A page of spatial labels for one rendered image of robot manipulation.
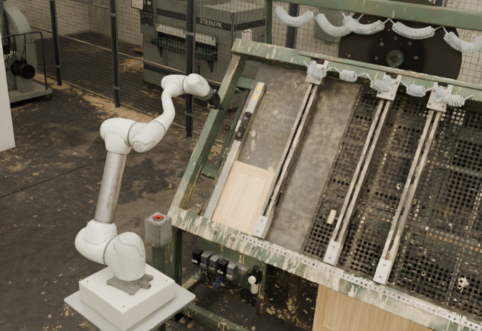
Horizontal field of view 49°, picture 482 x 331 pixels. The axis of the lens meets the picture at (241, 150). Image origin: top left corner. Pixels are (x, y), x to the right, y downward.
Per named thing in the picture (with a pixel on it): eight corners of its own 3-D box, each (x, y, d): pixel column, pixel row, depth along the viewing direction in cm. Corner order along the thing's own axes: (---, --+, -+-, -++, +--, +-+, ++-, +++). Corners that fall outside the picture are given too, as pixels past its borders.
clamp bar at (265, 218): (252, 235, 322) (238, 227, 301) (319, 61, 343) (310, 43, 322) (267, 240, 318) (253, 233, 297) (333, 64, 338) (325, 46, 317)
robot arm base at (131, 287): (138, 299, 268) (138, 290, 266) (105, 283, 277) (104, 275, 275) (160, 281, 283) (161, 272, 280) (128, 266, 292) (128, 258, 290)
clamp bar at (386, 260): (371, 280, 289) (364, 275, 268) (437, 85, 309) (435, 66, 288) (389, 286, 284) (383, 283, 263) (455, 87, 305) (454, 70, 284)
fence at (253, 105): (206, 217, 338) (203, 217, 334) (260, 84, 354) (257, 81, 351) (212, 220, 335) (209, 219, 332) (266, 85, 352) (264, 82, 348)
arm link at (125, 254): (133, 285, 269) (133, 248, 260) (104, 274, 275) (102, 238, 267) (151, 268, 283) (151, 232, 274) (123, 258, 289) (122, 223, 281)
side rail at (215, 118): (178, 207, 354) (171, 204, 344) (239, 61, 373) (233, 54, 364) (186, 210, 351) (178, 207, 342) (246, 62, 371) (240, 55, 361)
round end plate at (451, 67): (329, 103, 377) (344, -13, 344) (332, 101, 382) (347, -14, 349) (445, 131, 342) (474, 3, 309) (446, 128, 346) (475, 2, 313)
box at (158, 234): (145, 244, 331) (144, 219, 323) (157, 235, 340) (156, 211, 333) (160, 250, 325) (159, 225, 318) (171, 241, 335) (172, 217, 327)
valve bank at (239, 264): (182, 277, 331) (183, 245, 321) (196, 266, 343) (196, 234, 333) (252, 309, 309) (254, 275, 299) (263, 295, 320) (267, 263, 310)
